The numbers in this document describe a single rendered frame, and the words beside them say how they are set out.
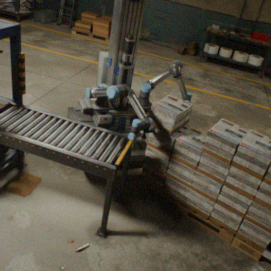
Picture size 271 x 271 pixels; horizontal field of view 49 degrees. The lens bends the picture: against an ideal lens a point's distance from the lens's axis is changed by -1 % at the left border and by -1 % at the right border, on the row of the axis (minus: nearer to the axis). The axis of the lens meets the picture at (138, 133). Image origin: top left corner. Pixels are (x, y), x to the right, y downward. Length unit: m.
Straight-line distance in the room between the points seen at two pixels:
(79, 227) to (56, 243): 0.27
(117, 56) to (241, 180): 1.79
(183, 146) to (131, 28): 1.34
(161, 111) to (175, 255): 1.35
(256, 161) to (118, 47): 1.79
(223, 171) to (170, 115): 0.72
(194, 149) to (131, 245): 1.07
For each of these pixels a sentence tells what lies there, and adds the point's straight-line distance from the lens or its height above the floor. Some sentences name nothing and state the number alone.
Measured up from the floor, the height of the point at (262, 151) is 1.07.
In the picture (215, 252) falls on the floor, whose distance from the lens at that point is 3.18.
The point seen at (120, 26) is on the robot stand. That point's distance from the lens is 3.25.
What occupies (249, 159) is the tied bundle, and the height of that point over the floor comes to 0.97.
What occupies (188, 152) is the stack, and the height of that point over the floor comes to 0.75.
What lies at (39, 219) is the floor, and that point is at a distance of 3.12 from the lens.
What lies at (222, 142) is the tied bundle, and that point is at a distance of 2.76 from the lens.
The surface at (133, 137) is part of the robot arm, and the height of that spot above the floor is 0.88.
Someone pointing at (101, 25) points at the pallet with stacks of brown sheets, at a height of 0.44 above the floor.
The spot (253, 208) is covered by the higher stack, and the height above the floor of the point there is 0.53.
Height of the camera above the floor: 2.31
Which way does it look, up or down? 31 degrees down
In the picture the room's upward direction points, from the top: 11 degrees clockwise
